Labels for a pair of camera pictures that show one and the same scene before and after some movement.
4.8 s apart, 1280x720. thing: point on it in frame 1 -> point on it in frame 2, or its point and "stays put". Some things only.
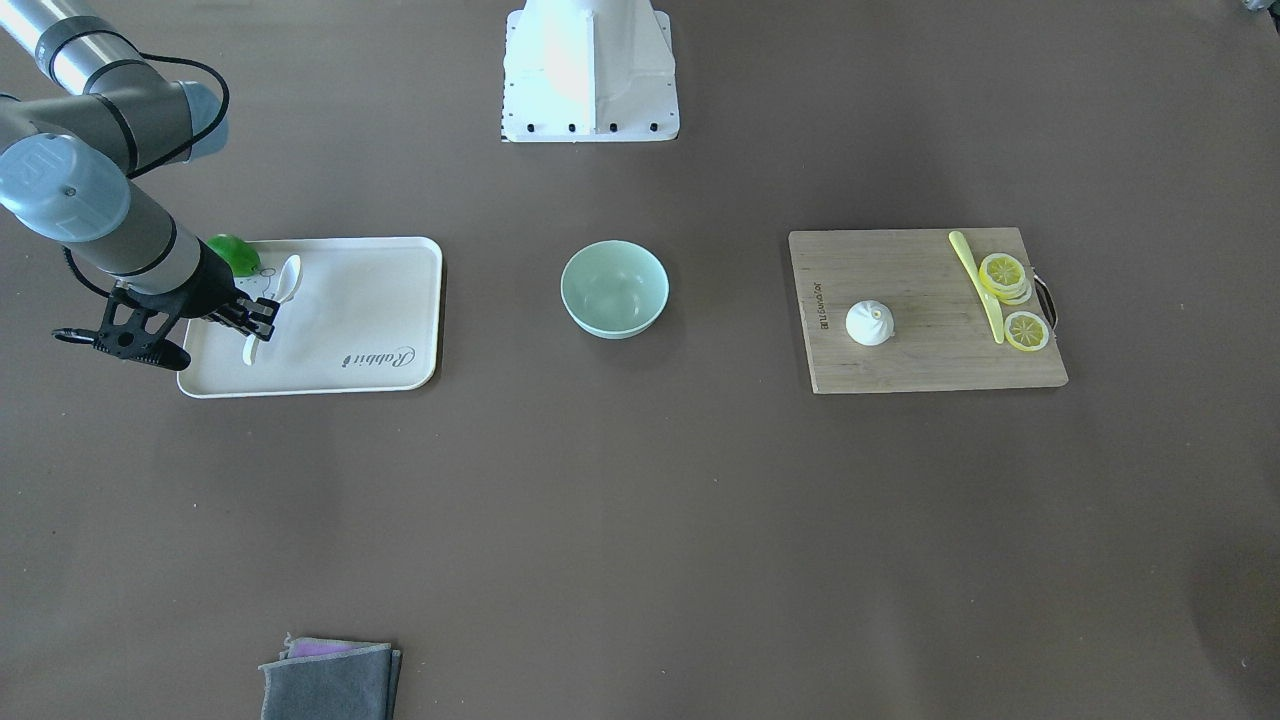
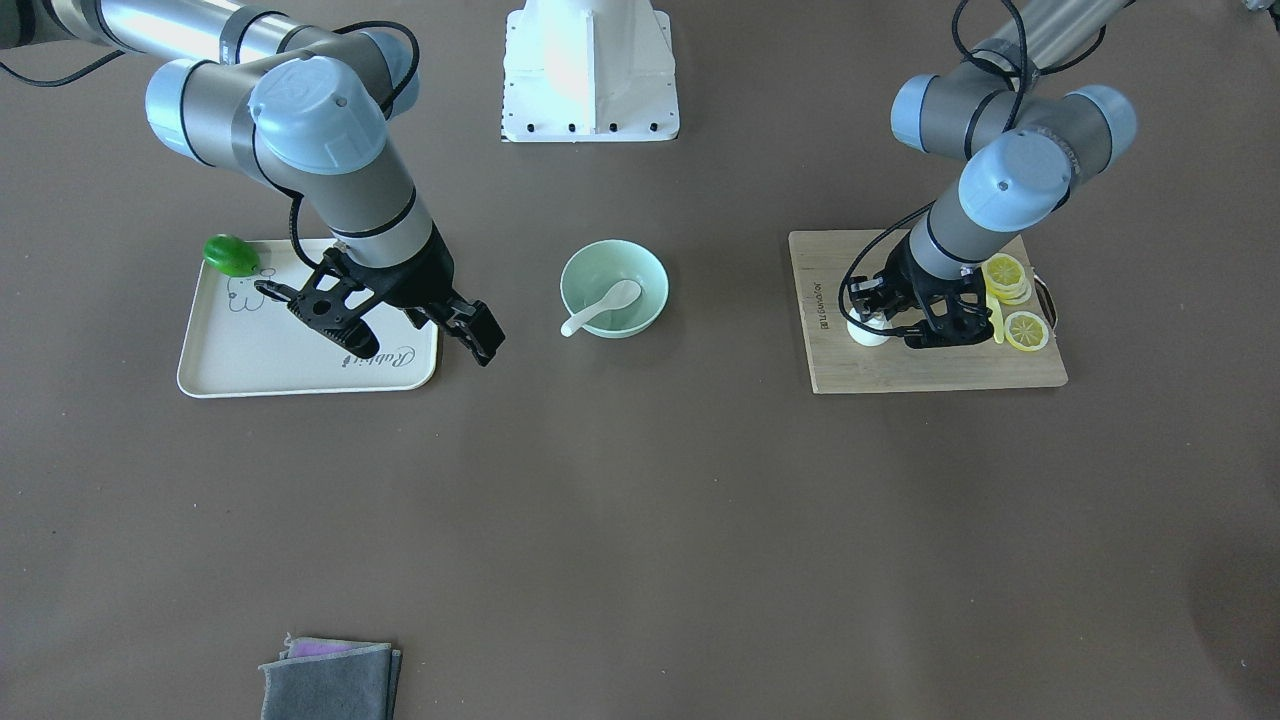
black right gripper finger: (249, 327) -> (419, 316)
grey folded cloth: (332, 679) stays put
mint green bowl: (614, 289) stays put
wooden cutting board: (943, 337) stays put
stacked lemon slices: (1004, 276) stays put
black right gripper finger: (260, 305) -> (472, 324)
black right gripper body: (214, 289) -> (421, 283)
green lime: (242, 258) stays put
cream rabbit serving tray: (365, 316) stays put
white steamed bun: (869, 322) stays put
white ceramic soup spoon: (288, 280) -> (621, 294)
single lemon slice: (1026, 331) stays put
